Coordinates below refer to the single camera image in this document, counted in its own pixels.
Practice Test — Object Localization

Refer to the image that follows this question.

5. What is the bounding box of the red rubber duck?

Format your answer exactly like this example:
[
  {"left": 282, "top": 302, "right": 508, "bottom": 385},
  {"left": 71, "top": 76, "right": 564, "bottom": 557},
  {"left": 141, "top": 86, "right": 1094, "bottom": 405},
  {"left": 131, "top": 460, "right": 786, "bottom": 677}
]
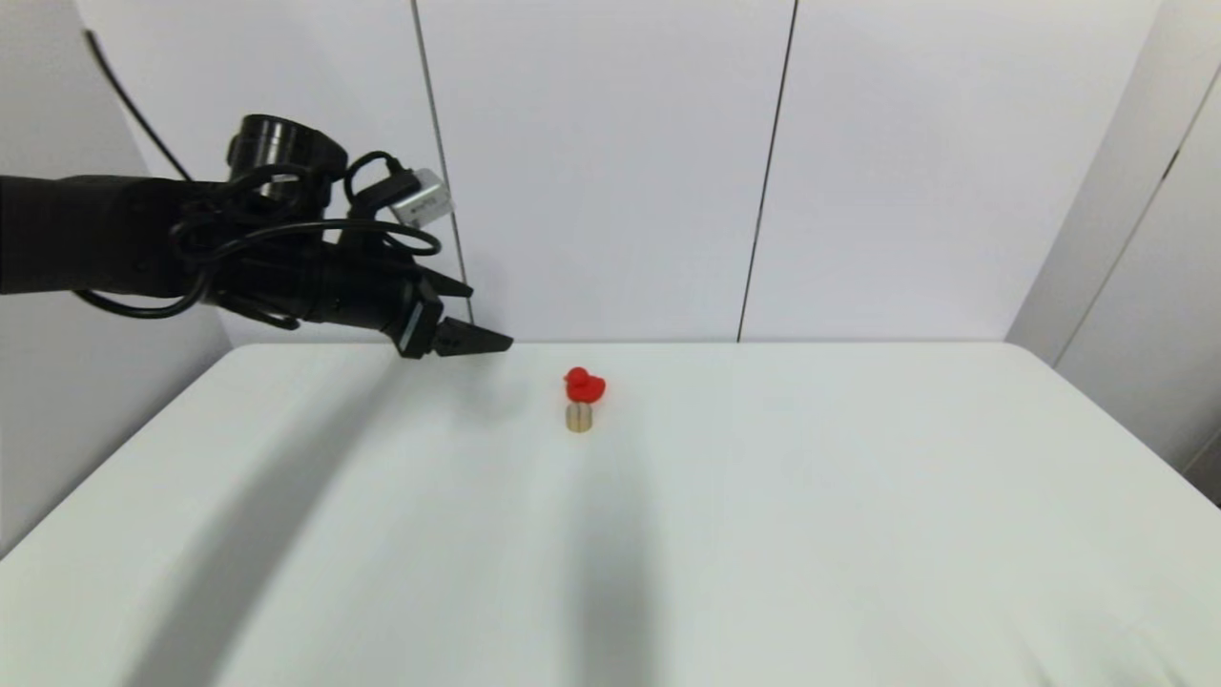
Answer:
[{"left": 563, "top": 366, "right": 607, "bottom": 406}]

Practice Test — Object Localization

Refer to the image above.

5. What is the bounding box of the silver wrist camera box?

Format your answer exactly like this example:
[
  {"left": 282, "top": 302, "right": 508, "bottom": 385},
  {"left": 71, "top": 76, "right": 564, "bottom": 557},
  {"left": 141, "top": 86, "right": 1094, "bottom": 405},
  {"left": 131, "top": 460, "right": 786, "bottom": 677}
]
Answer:
[{"left": 389, "top": 168, "right": 453, "bottom": 228}]

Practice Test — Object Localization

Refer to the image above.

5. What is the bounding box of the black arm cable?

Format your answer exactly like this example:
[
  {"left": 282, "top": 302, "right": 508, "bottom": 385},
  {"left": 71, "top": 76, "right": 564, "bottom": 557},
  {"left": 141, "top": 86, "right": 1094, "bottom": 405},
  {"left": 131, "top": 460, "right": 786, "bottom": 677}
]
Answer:
[{"left": 74, "top": 29, "right": 445, "bottom": 322}]

